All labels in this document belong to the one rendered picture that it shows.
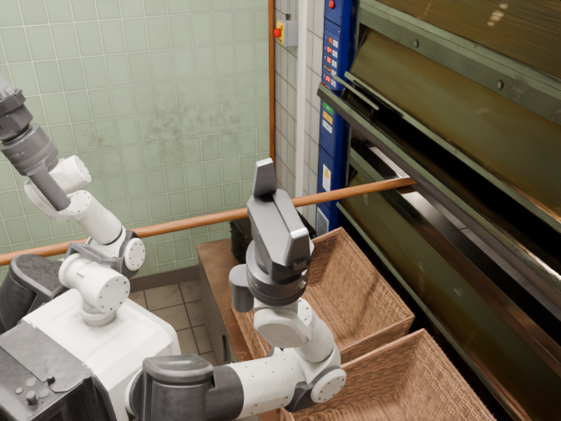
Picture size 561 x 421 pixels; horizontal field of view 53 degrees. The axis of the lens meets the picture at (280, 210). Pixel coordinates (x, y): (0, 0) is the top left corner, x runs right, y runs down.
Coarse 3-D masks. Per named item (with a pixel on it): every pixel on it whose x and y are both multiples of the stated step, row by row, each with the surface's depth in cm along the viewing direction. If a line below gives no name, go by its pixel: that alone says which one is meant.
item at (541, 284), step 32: (320, 96) 189; (352, 96) 190; (384, 128) 165; (448, 160) 151; (480, 192) 135; (512, 224) 122; (544, 224) 125; (512, 256) 109; (544, 256) 111; (544, 288) 102
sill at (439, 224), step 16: (368, 160) 198; (384, 176) 187; (400, 176) 188; (400, 192) 178; (416, 192) 178; (416, 208) 170; (432, 208) 170; (432, 224) 163; (448, 224) 163; (448, 240) 156; (464, 240) 156; (464, 256) 150; (480, 256) 149; (480, 272) 144; (496, 272) 143; (496, 288) 139; (512, 288) 138; (512, 304) 134; (528, 304) 133; (528, 320) 130; (544, 320) 128; (544, 336) 125; (560, 336) 124; (560, 352) 122
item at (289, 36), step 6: (282, 18) 239; (276, 24) 241; (282, 24) 234; (288, 24) 233; (294, 24) 234; (282, 30) 235; (288, 30) 235; (294, 30) 236; (282, 36) 237; (288, 36) 236; (294, 36) 237; (282, 42) 238; (288, 42) 237; (294, 42) 238
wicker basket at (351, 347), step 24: (312, 240) 218; (336, 240) 222; (336, 264) 222; (360, 264) 206; (312, 288) 230; (336, 288) 221; (360, 288) 205; (384, 288) 192; (240, 312) 204; (336, 312) 217; (360, 312) 205; (384, 312) 192; (408, 312) 179; (336, 336) 206; (360, 336) 205; (384, 336) 178
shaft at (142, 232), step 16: (336, 192) 173; (352, 192) 174; (368, 192) 177; (240, 208) 165; (160, 224) 158; (176, 224) 159; (192, 224) 160; (208, 224) 162; (80, 240) 152; (0, 256) 146
